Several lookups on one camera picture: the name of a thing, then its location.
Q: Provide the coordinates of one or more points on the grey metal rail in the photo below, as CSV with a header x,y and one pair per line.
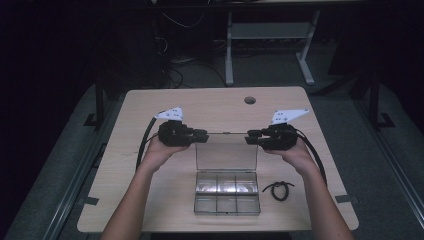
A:
x,y
393,160
75,180

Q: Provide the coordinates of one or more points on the person's left hand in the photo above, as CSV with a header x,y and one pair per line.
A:
x,y
156,155

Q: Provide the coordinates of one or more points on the person's right hand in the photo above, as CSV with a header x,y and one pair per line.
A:
x,y
300,156

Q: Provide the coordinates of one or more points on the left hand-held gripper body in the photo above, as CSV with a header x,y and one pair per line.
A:
x,y
173,133

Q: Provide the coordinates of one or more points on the black metal stand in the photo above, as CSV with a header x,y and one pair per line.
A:
x,y
375,100
99,100

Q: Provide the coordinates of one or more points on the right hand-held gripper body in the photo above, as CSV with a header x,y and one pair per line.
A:
x,y
280,136

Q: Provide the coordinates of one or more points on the white metal table frame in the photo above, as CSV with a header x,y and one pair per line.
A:
x,y
268,30

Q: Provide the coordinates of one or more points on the grey tape strip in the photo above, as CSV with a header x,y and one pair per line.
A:
x,y
346,199
88,201

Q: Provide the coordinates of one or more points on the clear plastic compartment box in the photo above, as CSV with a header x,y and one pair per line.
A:
x,y
226,190

